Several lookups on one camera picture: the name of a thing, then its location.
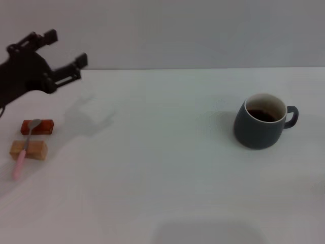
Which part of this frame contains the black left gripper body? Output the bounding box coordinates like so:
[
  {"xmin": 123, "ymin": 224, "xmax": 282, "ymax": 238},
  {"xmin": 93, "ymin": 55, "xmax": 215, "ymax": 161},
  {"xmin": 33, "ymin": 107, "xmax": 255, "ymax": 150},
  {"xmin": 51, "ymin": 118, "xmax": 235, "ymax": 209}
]
[{"xmin": 0, "ymin": 50, "xmax": 57, "ymax": 108}]

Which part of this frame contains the pink-handled metal spoon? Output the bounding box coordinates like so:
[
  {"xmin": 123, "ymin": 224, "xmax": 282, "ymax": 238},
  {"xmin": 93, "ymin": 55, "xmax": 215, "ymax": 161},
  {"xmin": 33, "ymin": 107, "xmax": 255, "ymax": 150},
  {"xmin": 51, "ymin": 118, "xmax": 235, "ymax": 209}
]
[{"xmin": 13, "ymin": 118, "xmax": 42, "ymax": 180}]

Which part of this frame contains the dark grey ceramic mug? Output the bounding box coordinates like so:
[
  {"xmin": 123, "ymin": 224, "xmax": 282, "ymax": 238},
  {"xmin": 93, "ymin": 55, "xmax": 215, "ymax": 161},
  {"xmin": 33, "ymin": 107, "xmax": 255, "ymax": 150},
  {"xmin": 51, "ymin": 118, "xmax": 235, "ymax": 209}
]
[{"xmin": 233, "ymin": 93, "xmax": 300, "ymax": 150}]

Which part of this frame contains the red-brown wooden block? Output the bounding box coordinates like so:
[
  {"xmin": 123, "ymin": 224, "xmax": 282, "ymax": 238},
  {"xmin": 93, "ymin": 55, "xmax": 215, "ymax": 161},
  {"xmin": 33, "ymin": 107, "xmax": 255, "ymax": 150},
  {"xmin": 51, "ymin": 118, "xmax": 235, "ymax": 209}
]
[{"xmin": 20, "ymin": 119, "xmax": 55, "ymax": 136}]

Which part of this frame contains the light wooden block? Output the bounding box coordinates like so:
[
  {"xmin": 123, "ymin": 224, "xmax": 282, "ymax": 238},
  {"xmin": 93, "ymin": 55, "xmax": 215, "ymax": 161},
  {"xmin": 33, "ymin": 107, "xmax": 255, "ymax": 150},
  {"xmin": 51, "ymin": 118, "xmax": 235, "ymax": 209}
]
[{"xmin": 9, "ymin": 140, "xmax": 48, "ymax": 161}]

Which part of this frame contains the dark coffee liquid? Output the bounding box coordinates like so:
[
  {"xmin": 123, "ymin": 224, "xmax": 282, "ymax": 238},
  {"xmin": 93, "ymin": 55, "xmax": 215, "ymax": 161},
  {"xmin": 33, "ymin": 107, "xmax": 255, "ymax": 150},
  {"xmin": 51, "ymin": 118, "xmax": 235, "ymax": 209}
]
[{"xmin": 247, "ymin": 108, "xmax": 278, "ymax": 123}]

